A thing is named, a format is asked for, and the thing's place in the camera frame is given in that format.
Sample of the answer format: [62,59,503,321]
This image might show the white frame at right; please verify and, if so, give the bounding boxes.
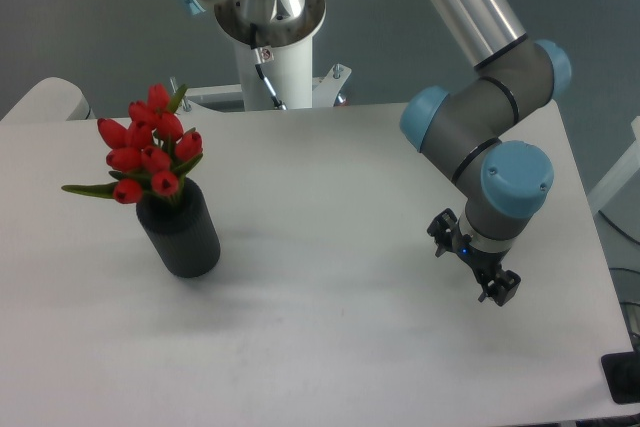
[587,117,639,216]

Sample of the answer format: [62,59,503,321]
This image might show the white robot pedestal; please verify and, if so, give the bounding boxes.
[194,0,352,111]

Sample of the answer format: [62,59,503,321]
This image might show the black ribbed vase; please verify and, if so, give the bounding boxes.
[136,178,221,278]

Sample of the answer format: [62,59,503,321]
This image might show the black device at table edge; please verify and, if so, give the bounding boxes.
[601,352,639,405]

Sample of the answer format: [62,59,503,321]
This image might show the white side table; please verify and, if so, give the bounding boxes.
[1,77,96,125]

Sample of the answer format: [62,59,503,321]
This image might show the red tulip bouquet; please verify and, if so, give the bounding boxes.
[62,84,203,208]

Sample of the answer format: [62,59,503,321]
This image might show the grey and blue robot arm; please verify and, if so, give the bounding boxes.
[180,0,572,305]

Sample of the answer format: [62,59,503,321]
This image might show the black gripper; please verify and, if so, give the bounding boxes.
[427,208,521,307]

